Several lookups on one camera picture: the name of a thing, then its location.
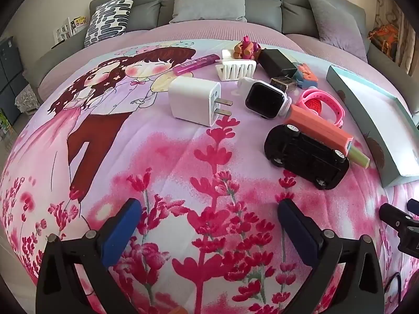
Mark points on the white smartwatch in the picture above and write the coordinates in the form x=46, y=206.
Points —
x=262, y=98

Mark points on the green white boxes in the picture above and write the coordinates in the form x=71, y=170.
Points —
x=4, y=122

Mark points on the patterned storage box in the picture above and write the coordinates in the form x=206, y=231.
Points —
x=26, y=99

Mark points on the black toy car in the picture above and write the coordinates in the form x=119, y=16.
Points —
x=304, y=157

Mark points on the light grey cushion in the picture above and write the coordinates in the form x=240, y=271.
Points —
x=209, y=1

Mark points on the printed cartoon blanket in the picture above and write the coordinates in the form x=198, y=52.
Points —
x=183, y=157

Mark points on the white charger plug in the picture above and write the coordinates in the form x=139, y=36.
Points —
x=193, y=99

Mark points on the grey sofa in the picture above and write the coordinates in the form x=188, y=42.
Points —
x=144, y=13

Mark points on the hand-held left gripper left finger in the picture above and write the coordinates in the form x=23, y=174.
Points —
x=121, y=232

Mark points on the grey purple cushion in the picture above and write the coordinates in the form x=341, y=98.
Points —
x=337, y=26

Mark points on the toy pup figure pink helmet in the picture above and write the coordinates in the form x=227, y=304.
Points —
x=245, y=47

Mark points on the black box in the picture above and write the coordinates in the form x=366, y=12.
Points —
x=276, y=62

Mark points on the orange blue toy knife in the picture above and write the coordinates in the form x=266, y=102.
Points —
x=307, y=77

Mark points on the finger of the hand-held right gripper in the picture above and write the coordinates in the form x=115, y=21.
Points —
x=404, y=225
x=414, y=205

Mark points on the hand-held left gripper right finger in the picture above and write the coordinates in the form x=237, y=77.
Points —
x=301, y=235

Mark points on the picture books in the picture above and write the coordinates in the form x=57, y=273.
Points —
x=65, y=29

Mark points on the black white patterned cushion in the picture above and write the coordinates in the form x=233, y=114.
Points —
x=109, y=18

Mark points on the orange toy knife green blade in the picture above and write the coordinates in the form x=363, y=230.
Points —
x=317, y=127

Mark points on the beige patterned curtain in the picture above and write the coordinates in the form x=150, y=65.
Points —
x=386, y=6

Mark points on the gold patterned harmonica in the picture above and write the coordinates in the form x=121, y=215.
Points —
x=283, y=84

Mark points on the pink lighter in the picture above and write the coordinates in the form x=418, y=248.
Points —
x=193, y=64

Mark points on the white hair clip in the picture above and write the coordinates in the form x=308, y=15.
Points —
x=235, y=68

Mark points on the dark blue cabinet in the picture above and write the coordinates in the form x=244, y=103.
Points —
x=9, y=68

